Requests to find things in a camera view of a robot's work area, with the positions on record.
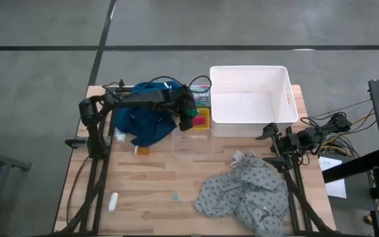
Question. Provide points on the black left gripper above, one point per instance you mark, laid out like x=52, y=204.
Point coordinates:
x=179, y=98

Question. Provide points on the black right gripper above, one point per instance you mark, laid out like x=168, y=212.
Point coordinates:
x=289, y=143

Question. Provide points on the green bandage roll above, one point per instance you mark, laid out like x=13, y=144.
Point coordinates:
x=193, y=113

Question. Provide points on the dark blue scrub garment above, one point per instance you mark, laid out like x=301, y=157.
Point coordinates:
x=143, y=125

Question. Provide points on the grey patterned hospital gown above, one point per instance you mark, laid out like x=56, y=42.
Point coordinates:
x=242, y=194

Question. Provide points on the orange pill bottle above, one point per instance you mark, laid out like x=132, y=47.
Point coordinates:
x=143, y=151

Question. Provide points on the small teal vial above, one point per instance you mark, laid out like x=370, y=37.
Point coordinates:
x=176, y=197

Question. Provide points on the small white bottle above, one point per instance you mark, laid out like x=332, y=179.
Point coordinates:
x=113, y=201

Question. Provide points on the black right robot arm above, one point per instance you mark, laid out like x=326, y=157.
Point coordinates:
x=337, y=123

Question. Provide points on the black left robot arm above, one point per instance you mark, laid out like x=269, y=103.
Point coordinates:
x=127, y=98

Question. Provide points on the small yellow plastic basket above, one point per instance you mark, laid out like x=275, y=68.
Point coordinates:
x=207, y=115

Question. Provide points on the green first aid kit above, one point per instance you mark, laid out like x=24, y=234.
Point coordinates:
x=202, y=98

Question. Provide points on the clear plastic bin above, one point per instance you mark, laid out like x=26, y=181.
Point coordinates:
x=192, y=145

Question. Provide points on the white perforated laundry basket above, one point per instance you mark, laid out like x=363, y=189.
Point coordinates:
x=242, y=112

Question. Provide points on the white paper sheet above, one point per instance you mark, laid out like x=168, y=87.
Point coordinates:
x=337, y=191

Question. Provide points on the black stand bar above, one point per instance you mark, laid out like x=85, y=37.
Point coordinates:
x=350, y=169

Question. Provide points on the small yellow object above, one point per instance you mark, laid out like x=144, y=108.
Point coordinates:
x=368, y=220

